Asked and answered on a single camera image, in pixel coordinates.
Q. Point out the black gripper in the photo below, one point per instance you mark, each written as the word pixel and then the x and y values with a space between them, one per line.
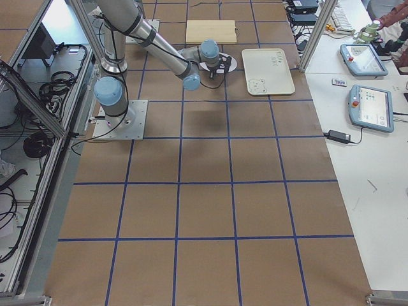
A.
pixel 213 71

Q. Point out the white round plate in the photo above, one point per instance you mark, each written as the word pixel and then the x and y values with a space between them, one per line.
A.
pixel 233 65

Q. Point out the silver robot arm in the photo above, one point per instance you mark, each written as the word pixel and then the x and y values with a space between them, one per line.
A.
pixel 122 19

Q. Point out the cream bear tray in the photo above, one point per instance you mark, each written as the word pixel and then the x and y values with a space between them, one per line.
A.
pixel 267 72

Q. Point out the bamboo cutting board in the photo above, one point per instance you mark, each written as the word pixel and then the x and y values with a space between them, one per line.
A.
pixel 222 31

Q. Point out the black power brick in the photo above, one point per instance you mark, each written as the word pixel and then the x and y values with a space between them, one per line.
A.
pixel 302 12

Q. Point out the small label card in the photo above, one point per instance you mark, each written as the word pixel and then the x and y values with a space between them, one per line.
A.
pixel 338 82

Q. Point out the white keyboard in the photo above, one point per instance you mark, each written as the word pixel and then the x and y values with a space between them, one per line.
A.
pixel 340 22

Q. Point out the far teach pendant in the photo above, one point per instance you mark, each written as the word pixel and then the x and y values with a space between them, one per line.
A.
pixel 362 60

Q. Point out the teach pendant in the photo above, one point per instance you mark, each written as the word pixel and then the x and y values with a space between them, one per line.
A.
pixel 362 60
pixel 371 108

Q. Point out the black power adapter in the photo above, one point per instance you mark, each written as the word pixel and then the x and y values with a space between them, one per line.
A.
pixel 338 136

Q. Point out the near teach pendant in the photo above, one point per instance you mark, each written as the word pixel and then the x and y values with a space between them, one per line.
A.
pixel 371 108

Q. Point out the black monitor box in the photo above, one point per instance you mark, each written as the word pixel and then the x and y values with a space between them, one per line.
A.
pixel 41 47

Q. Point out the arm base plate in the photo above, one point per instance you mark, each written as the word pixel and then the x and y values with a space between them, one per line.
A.
pixel 127 127
pixel 153 22

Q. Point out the aluminium frame post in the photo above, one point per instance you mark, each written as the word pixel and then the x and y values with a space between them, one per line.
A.
pixel 317 32

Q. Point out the aluminium side frame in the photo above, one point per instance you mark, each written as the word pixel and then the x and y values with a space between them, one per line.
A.
pixel 39 107

